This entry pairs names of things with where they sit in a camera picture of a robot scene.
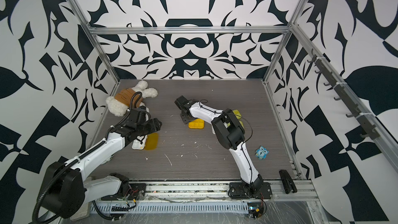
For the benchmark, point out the blue owl figurine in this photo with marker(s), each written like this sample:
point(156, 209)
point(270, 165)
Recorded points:
point(261, 153)

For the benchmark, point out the grey sponge block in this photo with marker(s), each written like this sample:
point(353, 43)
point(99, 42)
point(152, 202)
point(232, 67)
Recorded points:
point(82, 213)

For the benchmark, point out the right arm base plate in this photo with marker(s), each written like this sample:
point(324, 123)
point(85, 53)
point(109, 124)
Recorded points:
point(241, 190)

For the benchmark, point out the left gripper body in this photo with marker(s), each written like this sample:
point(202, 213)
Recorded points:
point(150, 127)

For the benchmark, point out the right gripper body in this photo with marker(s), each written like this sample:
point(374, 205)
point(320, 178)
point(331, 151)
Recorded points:
point(183, 118)

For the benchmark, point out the yellow pillbox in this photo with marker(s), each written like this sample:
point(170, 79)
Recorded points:
point(198, 124)
point(148, 142)

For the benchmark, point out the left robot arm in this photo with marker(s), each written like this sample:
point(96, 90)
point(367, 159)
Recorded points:
point(65, 187)

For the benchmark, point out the green circuit board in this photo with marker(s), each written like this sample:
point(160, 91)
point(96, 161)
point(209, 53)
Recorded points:
point(256, 210)

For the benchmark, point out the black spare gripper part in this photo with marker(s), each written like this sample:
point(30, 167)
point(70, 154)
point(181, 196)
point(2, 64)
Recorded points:
point(287, 181)

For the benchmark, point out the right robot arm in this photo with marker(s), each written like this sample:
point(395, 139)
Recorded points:
point(229, 133)

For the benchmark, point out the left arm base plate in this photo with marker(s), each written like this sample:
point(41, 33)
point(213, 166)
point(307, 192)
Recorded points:
point(134, 191)

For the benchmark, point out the wall hook rack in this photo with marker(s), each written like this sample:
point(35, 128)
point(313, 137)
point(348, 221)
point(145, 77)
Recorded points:
point(347, 96)

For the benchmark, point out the white plush bunny toy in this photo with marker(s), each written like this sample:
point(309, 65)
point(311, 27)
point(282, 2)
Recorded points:
point(134, 96)

